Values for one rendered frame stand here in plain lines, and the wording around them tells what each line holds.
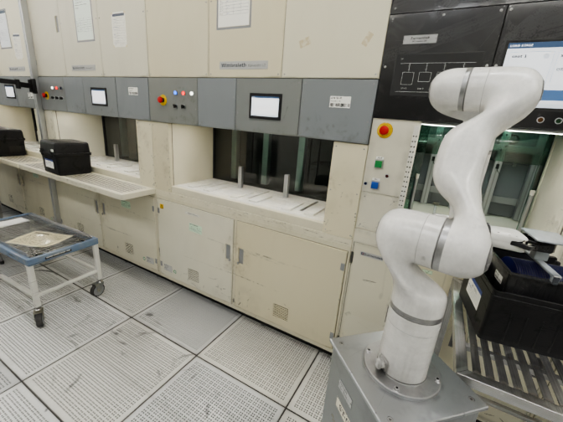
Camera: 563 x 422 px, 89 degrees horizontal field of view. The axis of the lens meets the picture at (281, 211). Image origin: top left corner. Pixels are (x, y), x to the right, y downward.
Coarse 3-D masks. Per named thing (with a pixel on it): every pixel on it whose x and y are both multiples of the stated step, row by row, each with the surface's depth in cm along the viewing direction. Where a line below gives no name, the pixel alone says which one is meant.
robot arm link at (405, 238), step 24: (384, 216) 69; (408, 216) 65; (432, 216) 63; (384, 240) 66; (408, 240) 63; (432, 240) 60; (408, 264) 66; (408, 288) 65; (432, 288) 66; (408, 312) 66; (432, 312) 64
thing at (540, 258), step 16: (544, 240) 84; (560, 240) 85; (496, 256) 96; (512, 256) 102; (528, 256) 100; (544, 256) 89; (496, 272) 93; (512, 272) 85; (496, 288) 92; (512, 288) 86; (528, 288) 84; (544, 288) 83; (560, 288) 82; (560, 304) 82
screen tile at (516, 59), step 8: (512, 56) 103; (520, 56) 102; (528, 56) 101; (536, 56) 100; (552, 56) 98; (512, 64) 103; (520, 64) 102; (528, 64) 101; (536, 64) 100; (544, 64) 99; (544, 72) 100
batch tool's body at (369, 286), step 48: (432, 0) 110; (480, 0) 104; (528, 0) 98; (432, 48) 113; (480, 48) 106; (384, 96) 126; (384, 144) 131; (432, 144) 164; (528, 144) 144; (384, 192) 135; (384, 288) 146
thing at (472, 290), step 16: (464, 288) 109; (480, 288) 94; (464, 304) 106; (480, 304) 92; (496, 304) 85; (512, 304) 84; (528, 304) 82; (544, 304) 81; (480, 320) 90; (496, 320) 87; (512, 320) 85; (528, 320) 84; (544, 320) 82; (560, 320) 81; (480, 336) 89; (496, 336) 88; (512, 336) 86; (528, 336) 85; (544, 336) 83; (560, 336) 82; (544, 352) 84; (560, 352) 83
